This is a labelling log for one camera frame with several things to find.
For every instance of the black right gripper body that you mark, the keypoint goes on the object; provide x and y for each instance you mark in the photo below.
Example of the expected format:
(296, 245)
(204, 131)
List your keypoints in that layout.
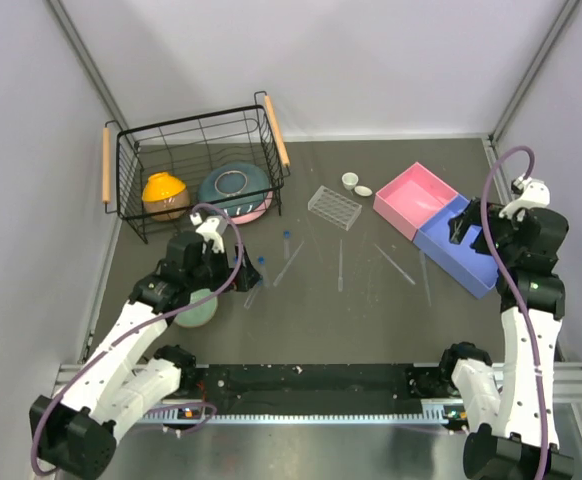
(504, 230)

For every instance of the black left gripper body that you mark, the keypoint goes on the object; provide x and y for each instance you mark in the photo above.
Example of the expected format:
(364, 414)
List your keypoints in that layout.
(213, 273)

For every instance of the clear plastic pipette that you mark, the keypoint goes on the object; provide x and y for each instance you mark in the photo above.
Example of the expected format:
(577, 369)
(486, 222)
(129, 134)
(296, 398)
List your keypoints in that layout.
(392, 262)
(426, 283)
(286, 267)

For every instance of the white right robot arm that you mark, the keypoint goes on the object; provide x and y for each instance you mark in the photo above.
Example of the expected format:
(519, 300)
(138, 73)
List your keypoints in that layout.
(511, 423)

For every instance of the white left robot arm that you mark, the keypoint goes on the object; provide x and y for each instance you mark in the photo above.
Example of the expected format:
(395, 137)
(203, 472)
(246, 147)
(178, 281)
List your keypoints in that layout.
(79, 428)

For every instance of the green ceramic bowl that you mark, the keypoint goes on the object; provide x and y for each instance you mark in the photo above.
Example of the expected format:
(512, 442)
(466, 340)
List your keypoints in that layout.
(199, 316)

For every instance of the blue plastic box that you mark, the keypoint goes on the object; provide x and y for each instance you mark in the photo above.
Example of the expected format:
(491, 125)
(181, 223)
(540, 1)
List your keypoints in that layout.
(477, 273)

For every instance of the pink plastic box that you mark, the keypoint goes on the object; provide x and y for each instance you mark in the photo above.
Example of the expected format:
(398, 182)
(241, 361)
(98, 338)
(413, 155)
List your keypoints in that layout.
(412, 198)

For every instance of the pink ceramic plate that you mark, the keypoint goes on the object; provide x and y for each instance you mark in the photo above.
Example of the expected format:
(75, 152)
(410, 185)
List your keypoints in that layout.
(255, 213)

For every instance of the orange ceramic bowl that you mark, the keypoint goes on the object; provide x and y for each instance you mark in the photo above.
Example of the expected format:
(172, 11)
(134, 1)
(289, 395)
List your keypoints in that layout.
(165, 197)

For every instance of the small white lid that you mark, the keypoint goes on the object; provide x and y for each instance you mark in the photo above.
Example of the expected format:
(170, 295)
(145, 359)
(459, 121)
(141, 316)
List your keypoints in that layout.
(363, 191)

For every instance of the clear test tube rack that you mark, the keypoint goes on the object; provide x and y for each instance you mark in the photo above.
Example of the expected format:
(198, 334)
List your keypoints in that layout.
(334, 208)

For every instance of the small white cup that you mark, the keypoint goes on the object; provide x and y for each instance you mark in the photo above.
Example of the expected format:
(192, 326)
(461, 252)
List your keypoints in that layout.
(349, 180)

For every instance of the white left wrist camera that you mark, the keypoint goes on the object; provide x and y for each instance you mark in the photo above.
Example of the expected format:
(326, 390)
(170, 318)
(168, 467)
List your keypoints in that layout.
(211, 230)

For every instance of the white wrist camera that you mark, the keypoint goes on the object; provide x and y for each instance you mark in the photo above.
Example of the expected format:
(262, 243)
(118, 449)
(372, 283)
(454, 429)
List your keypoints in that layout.
(211, 230)
(530, 193)

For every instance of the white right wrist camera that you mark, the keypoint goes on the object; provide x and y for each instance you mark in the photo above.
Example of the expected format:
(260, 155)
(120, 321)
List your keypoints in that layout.
(530, 193)

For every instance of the black wire basket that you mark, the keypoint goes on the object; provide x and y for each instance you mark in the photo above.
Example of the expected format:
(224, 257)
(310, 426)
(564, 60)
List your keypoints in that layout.
(189, 148)

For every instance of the aluminium cable rail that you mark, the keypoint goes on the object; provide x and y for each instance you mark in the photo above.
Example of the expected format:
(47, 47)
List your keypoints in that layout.
(441, 403)

